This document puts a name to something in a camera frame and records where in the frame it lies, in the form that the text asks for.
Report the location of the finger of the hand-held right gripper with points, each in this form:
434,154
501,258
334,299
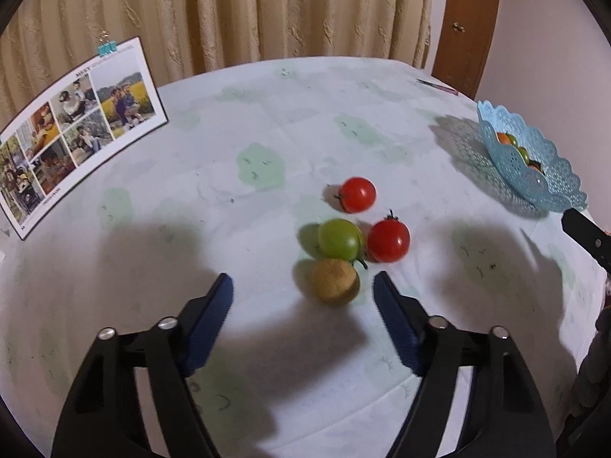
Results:
587,236

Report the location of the brown wooden door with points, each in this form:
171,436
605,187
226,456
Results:
470,14

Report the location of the light blue plastic basket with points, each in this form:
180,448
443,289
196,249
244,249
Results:
530,181

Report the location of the medium green tomato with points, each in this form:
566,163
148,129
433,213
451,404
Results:
340,239

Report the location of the photo collage poster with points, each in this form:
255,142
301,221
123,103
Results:
71,133

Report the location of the brass door knob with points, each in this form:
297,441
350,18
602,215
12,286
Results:
459,27

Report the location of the red tomato without stem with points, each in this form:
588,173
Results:
358,194

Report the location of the thin pen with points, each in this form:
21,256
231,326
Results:
437,86

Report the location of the teal binder clip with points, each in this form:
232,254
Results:
107,47

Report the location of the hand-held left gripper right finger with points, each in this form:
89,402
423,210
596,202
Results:
398,324

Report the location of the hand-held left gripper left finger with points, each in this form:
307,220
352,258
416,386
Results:
210,324

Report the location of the red tomato with stem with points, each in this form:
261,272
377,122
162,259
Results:
389,242

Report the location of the small green tomato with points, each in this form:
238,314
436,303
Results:
513,140

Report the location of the beige curtain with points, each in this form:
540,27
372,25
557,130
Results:
238,14

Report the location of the brown round fruit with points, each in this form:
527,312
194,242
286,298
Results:
334,281

